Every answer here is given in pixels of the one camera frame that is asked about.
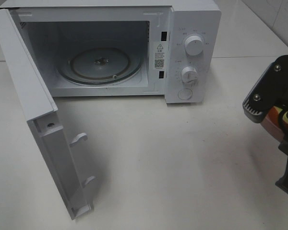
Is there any round white door button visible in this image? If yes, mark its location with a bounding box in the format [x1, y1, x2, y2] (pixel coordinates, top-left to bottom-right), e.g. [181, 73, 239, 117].
[178, 89, 192, 100]

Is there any glass microwave turntable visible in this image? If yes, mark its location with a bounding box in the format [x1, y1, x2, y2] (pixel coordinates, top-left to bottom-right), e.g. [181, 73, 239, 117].
[57, 47, 143, 85]

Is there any sandwich with lettuce and tomato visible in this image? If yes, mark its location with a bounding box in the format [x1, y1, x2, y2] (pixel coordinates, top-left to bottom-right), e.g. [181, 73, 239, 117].
[268, 106, 288, 133]

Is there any white microwave oven body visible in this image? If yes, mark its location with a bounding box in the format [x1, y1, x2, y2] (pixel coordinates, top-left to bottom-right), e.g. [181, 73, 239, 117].
[0, 0, 221, 104]

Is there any white warning label sticker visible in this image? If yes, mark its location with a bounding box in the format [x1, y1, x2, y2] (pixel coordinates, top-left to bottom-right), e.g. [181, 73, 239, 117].
[153, 42, 168, 69]

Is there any white microwave knob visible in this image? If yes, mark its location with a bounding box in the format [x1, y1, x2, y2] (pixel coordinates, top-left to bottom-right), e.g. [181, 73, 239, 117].
[184, 34, 204, 56]
[181, 67, 198, 84]

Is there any pink plate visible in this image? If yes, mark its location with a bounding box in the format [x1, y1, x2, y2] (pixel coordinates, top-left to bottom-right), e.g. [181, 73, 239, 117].
[261, 114, 284, 142]

